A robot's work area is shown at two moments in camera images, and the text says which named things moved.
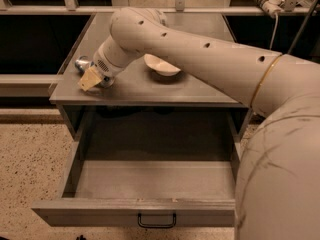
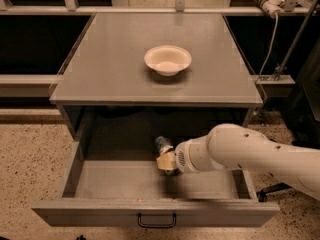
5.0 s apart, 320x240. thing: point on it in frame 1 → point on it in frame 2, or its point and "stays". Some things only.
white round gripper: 106,66 → 183,157
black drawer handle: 156,226 stays
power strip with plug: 271,4 stays
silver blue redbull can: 82,64 → 163,144
